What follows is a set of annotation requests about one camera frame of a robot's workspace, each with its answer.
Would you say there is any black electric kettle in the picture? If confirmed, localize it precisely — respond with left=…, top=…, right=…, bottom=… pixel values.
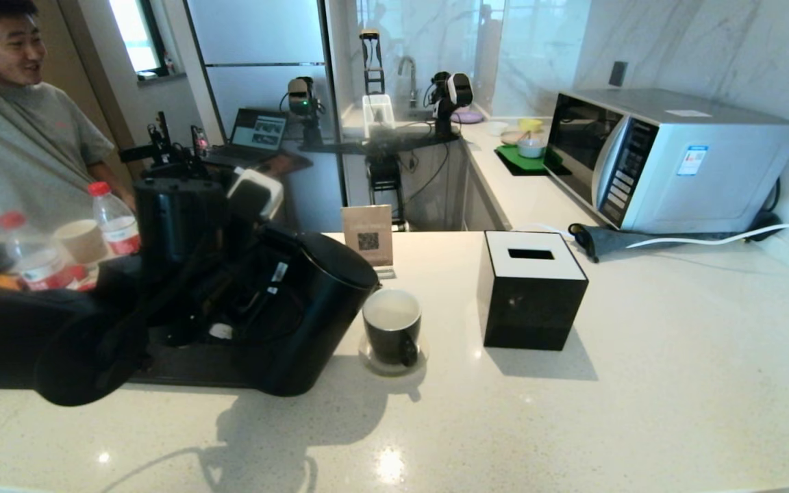
left=247, top=226, right=381, bottom=398

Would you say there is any black serving tray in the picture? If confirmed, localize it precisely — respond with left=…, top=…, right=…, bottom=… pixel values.
left=131, top=322, right=265, bottom=388

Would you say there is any clear water bottle red cap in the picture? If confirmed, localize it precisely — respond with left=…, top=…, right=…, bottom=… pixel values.
left=0, top=211, right=84, bottom=292
left=88, top=181, right=142, bottom=256

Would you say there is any brown wooden desk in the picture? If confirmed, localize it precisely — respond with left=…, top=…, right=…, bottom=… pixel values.
left=258, top=152, right=313, bottom=177

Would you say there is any black desk mounted device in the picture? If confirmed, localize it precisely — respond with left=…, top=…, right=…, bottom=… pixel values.
left=119, top=112, right=216, bottom=180

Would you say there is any QR code acrylic sign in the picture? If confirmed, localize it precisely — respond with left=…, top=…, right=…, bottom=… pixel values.
left=341, top=204, right=397, bottom=280

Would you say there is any black laptop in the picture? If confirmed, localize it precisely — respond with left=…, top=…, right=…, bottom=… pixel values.
left=206, top=108, right=288, bottom=168

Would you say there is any brown paper cup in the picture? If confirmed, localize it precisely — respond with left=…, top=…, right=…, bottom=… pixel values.
left=52, top=219, right=109, bottom=266

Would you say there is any black mug white inside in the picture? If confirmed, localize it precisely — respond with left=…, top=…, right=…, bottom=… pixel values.
left=362, top=288, right=423, bottom=366

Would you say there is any black background robot stand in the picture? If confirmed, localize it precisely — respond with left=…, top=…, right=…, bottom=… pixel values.
left=302, top=132, right=462, bottom=232

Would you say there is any black sensor head green light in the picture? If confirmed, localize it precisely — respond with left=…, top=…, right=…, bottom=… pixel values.
left=288, top=77, right=323, bottom=148

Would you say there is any white plastic rack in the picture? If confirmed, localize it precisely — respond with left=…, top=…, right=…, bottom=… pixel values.
left=362, top=94, right=395, bottom=140

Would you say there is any silver refrigerator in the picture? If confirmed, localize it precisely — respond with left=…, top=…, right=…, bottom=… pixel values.
left=186, top=0, right=344, bottom=233

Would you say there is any person in grey t-shirt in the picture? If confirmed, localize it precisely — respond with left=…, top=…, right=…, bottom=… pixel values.
left=0, top=0, right=136, bottom=233

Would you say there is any chrome sink faucet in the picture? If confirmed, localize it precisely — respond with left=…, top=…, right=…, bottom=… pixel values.
left=398, top=56, right=418, bottom=109

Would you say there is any black tissue box white top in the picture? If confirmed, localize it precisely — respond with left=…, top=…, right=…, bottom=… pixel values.
left=476, top=231, right=589, bottom=352

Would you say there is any green mat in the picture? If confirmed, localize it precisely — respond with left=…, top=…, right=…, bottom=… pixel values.
left=497, top=144, right=563, bottom=173

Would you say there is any silver microwave oven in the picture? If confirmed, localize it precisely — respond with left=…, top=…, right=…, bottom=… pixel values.
left=545, top=88, right=789, bottom=236

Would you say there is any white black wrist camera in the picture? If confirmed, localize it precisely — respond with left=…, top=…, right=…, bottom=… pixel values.
left=225, top=168, right=286, bottom=221

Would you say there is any window with dark frame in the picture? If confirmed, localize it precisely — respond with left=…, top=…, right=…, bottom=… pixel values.
left=108, top=0, right=169, bottom=81

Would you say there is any white power cable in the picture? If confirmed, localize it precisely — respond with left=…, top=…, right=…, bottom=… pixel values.
left=512, top=211, right=789, bottom=251

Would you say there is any black power cable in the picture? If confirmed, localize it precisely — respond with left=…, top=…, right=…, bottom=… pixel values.
left=744, top=178, right=789, bottom=237

